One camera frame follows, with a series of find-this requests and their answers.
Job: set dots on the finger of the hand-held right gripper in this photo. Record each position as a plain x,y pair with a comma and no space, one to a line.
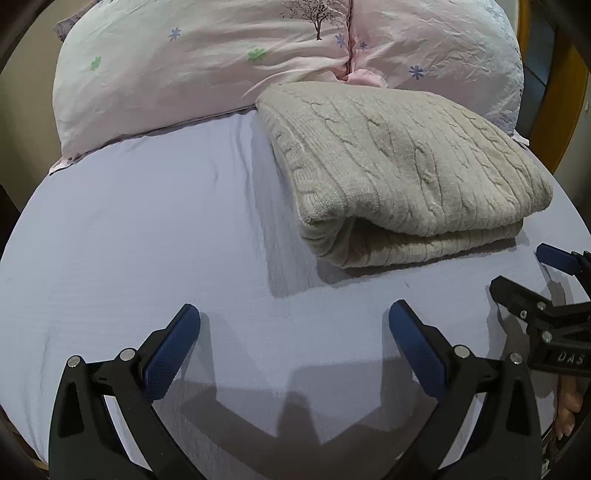
556,258
519,300

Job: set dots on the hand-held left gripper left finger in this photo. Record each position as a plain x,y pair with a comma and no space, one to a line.
168,350

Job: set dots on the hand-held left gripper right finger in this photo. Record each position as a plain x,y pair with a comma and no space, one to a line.
418,346

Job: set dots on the person's right hand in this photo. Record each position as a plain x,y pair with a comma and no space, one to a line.
568,401

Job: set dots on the lavender bed sheet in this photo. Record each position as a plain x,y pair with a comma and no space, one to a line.
161,230

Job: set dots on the pink floral pillow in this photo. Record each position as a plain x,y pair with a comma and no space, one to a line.
207,69

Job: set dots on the wooden bed frame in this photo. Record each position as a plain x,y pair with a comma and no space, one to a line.
561,92

